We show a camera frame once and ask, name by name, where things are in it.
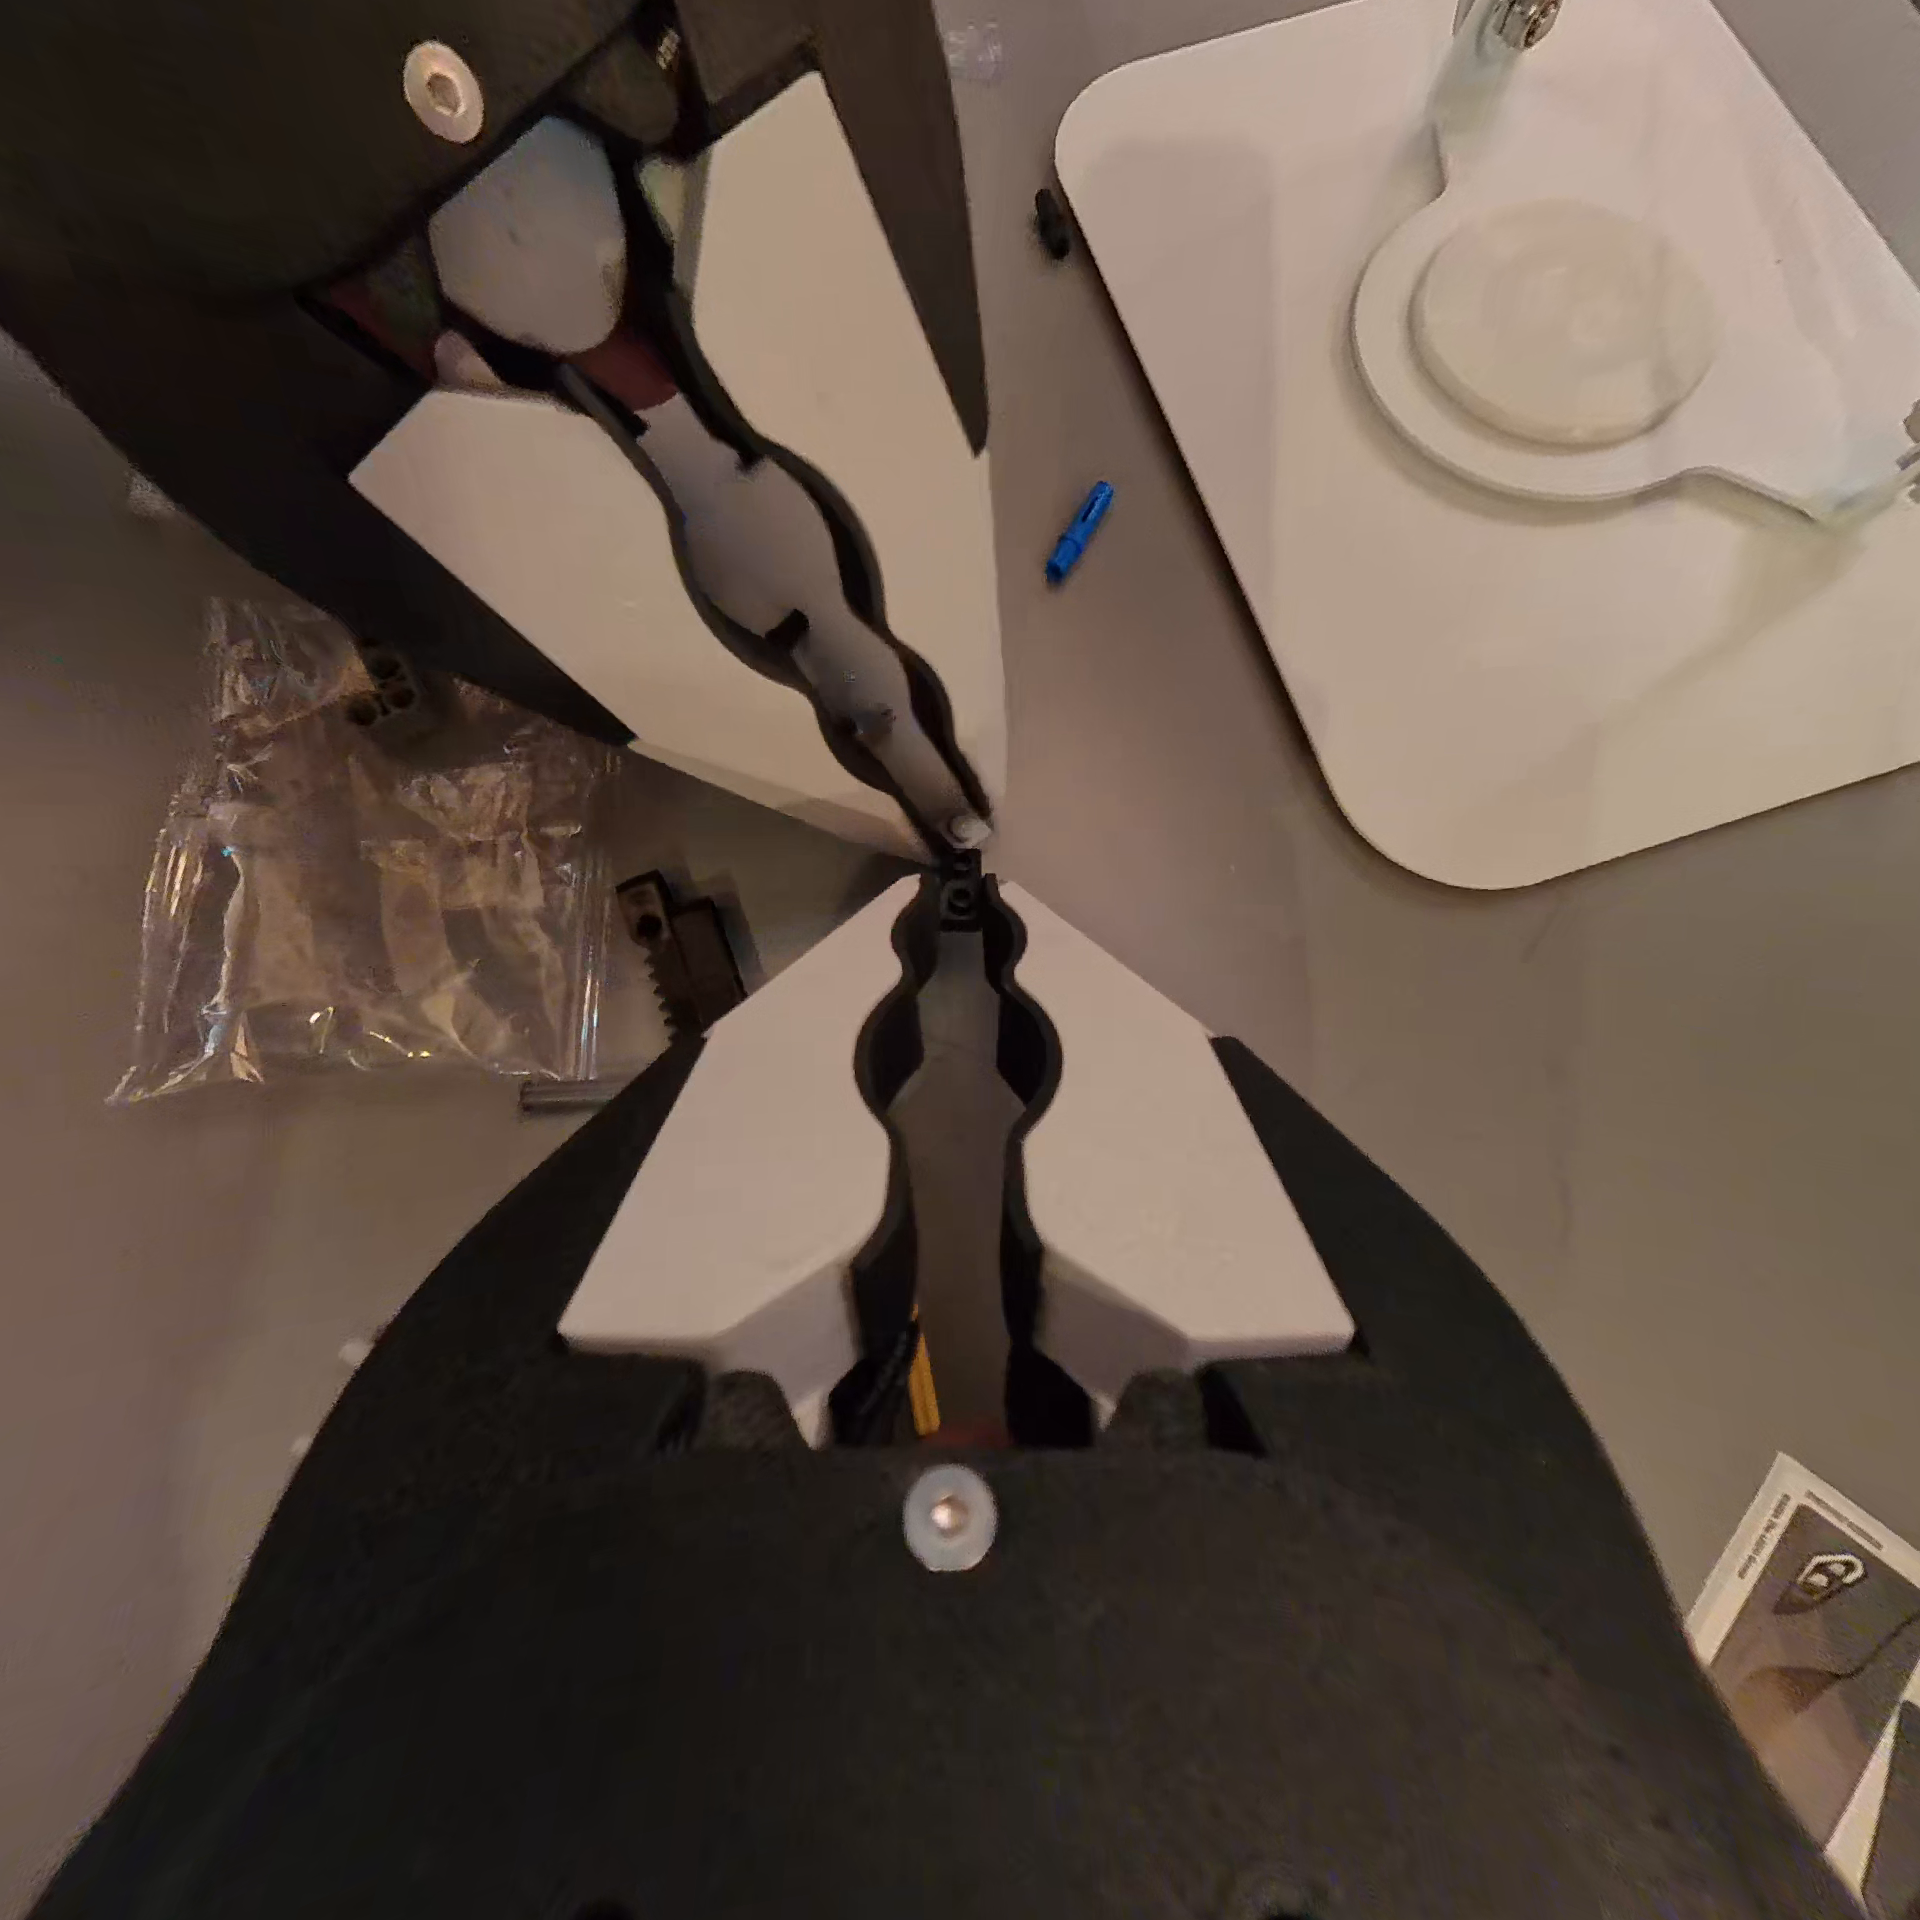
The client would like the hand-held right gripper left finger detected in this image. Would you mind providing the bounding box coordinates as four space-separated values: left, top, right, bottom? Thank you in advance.
559 870 952 1449

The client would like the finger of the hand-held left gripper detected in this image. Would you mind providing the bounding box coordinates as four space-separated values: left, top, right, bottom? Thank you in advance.
350 385 965 864
662 70 1008 830

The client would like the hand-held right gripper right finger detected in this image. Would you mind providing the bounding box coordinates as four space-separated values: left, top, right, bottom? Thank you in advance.
977 870 1360 1449

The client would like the dark grey angled lego beam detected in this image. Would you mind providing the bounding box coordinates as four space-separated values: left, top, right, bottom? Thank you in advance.
343 642 454 728

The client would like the black lego gear rack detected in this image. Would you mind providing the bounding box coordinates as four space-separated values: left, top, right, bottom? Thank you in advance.
615 870 752 1040

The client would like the blue lego pin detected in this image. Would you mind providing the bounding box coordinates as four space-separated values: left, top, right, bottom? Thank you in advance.
1046 479 1115 588

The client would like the lego sticker sheet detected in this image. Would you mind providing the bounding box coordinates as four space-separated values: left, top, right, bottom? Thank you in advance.
1685 1452 1920 1906

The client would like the clear plastic bag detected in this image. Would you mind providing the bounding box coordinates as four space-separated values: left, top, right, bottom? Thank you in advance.
107 596 624 1109

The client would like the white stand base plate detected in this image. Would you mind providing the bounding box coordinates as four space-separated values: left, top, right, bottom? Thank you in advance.
1055 0 1920 893

